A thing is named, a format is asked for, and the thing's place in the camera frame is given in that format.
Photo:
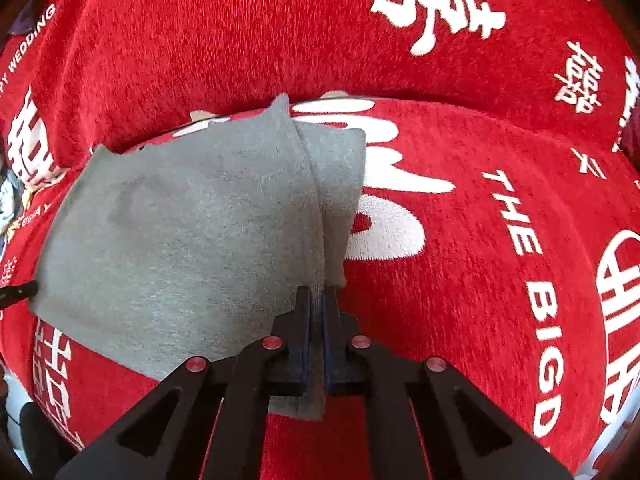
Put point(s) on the grey white patterned cloth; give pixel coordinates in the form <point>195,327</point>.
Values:
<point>6,200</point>

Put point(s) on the small grey knit shirt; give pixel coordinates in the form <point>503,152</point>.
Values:
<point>200,235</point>

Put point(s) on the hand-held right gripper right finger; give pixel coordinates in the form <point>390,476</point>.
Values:
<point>330,325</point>

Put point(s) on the red printed blanket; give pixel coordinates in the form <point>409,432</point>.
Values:
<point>475,260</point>

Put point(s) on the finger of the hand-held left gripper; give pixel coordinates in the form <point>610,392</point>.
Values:
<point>17,293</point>

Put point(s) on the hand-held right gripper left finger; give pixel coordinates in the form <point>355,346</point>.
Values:
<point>304,325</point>

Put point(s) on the white bed sheet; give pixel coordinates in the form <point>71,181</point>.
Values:
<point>12,400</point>

